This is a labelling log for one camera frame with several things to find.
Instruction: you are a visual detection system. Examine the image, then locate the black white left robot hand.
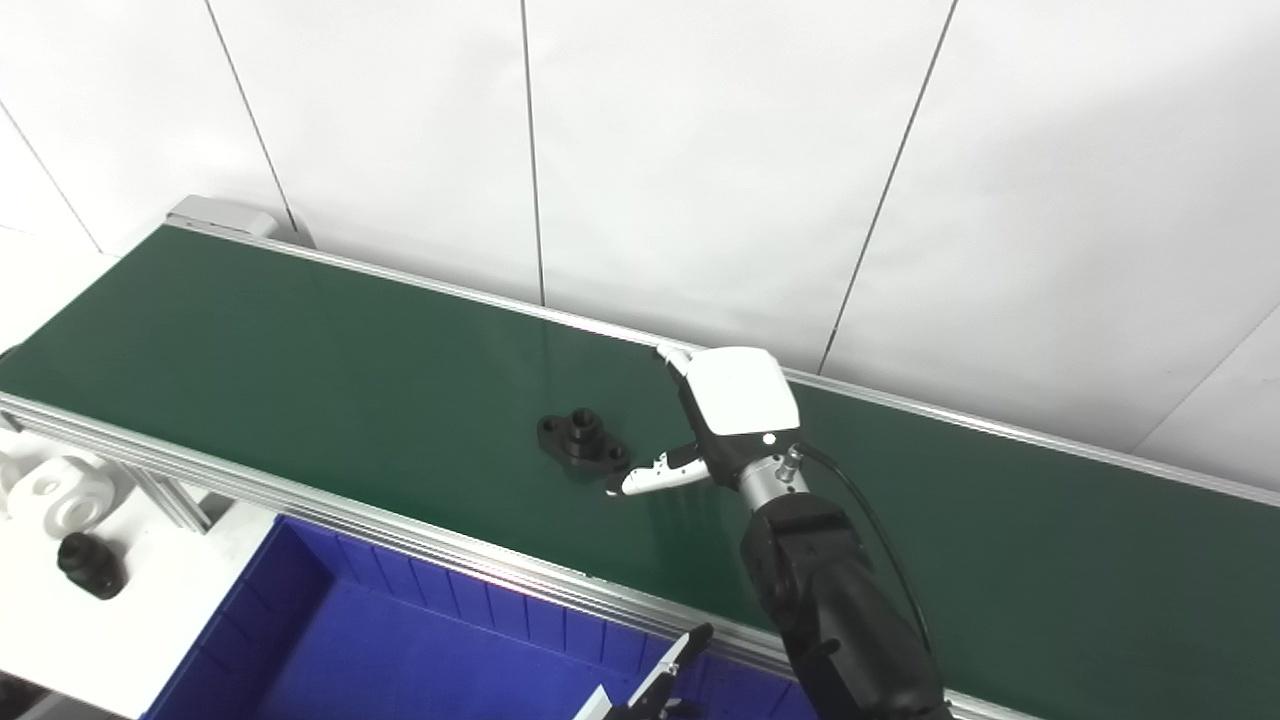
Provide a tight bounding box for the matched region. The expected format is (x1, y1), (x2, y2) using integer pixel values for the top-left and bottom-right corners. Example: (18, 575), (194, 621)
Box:
(572, 623), (717, 720)

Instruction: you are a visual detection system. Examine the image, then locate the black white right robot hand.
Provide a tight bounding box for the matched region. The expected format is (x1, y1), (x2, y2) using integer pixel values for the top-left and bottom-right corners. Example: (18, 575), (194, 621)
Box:
(604, 342), (809, 499)

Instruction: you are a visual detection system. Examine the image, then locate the black flanged machine part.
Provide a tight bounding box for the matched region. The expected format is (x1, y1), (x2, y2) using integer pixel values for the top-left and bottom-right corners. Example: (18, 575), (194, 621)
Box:
(537, 407), (633, 475)

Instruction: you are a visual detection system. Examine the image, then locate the blue plastic bin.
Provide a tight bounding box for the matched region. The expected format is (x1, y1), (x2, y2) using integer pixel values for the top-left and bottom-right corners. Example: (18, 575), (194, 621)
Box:
(143, 515), (816, 720)

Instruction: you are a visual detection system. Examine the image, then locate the green conveyor belt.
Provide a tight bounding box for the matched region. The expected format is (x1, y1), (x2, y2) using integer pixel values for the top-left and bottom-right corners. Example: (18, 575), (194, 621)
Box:
(0, 195), (1280, 720)
(0, 224), (1280, 720)

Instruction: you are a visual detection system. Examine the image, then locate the aluminium conveyor leg strut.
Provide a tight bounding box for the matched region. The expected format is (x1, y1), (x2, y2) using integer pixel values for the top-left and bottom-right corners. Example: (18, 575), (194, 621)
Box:
(100, 460), (216, 536)

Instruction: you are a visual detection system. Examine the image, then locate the small black round part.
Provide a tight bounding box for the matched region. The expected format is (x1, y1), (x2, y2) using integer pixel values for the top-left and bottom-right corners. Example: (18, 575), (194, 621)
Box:
(56, 532), (126, 601)

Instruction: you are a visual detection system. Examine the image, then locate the white round machine part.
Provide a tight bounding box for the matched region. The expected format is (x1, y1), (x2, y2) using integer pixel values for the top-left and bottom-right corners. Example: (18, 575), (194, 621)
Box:
(0, 450), (118, 539)

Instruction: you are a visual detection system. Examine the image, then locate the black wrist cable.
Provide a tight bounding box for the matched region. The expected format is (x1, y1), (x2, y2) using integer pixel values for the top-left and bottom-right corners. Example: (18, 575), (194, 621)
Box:
(795, 440), (936, 661)

